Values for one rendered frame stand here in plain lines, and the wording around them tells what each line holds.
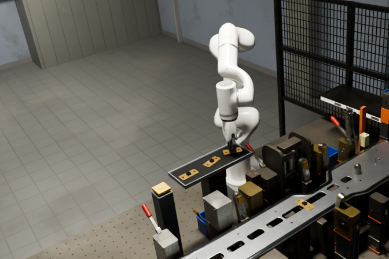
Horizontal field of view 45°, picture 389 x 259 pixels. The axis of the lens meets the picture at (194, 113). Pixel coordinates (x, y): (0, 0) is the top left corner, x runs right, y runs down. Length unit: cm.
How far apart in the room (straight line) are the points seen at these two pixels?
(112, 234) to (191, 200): 46
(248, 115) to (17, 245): 221
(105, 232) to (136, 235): 18
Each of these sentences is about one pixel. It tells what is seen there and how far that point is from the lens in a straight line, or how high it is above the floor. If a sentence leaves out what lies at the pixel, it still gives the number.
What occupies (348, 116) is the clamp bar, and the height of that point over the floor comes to 120.
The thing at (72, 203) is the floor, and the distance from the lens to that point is 411.
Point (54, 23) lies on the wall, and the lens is 731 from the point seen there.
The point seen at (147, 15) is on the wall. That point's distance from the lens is 787.
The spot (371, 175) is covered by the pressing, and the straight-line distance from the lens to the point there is 229.
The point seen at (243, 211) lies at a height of 102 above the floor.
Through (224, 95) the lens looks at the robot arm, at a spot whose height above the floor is 147.
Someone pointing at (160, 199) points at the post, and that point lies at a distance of 197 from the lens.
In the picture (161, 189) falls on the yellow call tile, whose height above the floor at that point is 116.
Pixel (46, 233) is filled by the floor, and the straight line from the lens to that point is 388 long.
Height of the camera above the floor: 230
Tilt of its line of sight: 27 degrees down
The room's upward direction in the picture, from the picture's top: 8 degrees counter-clockwise
